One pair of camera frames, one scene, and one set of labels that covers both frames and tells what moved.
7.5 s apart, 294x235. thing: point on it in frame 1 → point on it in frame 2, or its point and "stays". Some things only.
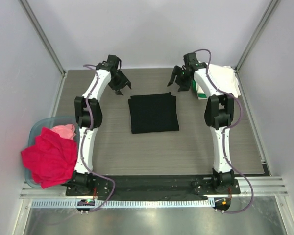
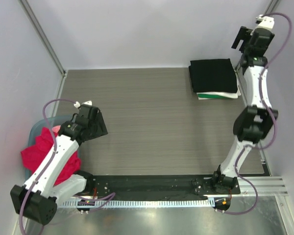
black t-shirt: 153,113 → 213,75
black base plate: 153,186 stays
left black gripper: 125,82 → 101,129
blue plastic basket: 36,128 stays
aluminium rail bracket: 262,186 stays
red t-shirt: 52,160 stays
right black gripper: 183,86 → 242,35
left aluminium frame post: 32,16 stays
